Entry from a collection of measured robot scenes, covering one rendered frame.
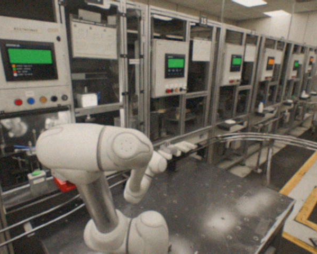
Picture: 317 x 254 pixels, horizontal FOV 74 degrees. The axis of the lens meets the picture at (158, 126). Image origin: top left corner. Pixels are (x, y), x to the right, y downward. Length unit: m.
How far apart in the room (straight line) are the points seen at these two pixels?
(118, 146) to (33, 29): 0.96
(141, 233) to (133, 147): 0.59
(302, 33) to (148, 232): 8.83
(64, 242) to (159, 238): 0.59
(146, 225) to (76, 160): 0.55
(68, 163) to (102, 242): 0.52
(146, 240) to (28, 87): 0.98
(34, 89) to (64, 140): 0.78
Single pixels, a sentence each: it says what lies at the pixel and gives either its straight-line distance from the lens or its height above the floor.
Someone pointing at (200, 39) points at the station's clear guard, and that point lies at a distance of 2.25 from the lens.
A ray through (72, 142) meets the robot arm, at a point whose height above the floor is 1.44.
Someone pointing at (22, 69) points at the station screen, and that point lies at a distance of 1.31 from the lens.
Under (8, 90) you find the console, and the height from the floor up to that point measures 1.49.
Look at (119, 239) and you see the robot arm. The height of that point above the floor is 0.89.
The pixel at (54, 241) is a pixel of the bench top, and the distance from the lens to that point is 1.44.
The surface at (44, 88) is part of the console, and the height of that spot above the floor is 1.48.
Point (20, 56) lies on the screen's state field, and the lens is 1.31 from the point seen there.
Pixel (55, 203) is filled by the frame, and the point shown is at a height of 0.61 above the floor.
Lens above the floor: 1.65
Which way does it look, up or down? 17 degrees down
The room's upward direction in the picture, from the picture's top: 1 degrees clockwise
